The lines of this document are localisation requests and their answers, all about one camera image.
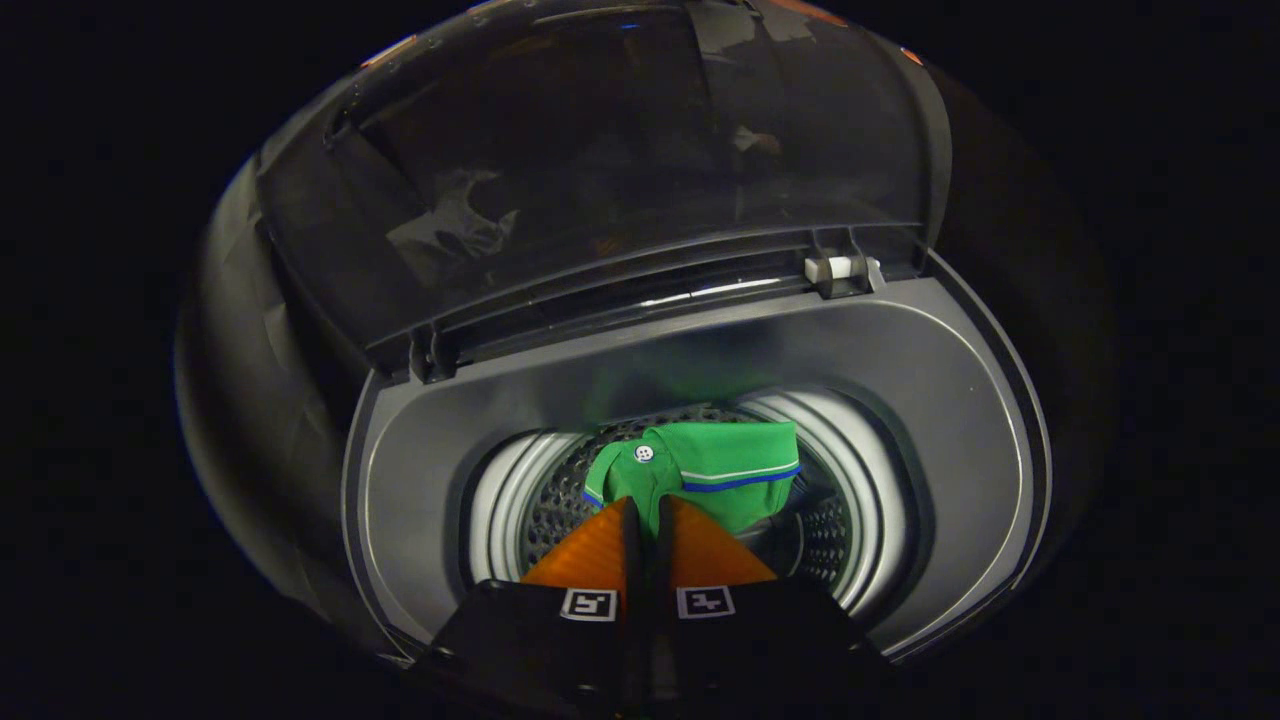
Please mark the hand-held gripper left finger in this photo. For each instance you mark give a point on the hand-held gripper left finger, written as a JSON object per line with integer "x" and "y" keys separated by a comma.
{"x": 600, "y": 660}

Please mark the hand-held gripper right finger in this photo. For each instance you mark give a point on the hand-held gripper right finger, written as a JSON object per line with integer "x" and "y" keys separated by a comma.
{"x": 720, "y": 660}

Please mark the dark transparent washing machine lid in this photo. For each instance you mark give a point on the dark transparent washing machine lid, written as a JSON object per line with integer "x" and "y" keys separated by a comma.
{"x": 600, "y": 150}

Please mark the green polo shirt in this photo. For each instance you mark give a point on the green polo shirt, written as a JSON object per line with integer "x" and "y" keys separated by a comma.
{"x": 730, "y": 470}

